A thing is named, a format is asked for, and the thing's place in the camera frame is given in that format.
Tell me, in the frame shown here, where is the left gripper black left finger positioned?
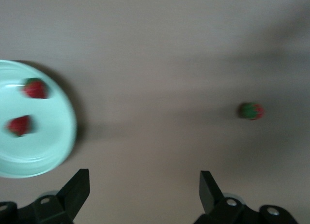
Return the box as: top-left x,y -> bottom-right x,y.
0,169 -> 90,224

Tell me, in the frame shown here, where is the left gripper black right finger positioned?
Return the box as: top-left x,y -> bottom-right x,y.
193,170 -> 297,224

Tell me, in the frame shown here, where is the red strawberry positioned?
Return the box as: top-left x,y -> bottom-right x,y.
238,102 -> 265,120
22,77 -> 49,100
6,115 -> 33,137

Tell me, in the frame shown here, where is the pale green round plate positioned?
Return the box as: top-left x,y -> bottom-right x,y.
0,60 -> 78,179

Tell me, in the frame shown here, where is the brown table cover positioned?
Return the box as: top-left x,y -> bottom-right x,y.
0,0 -> 310,224

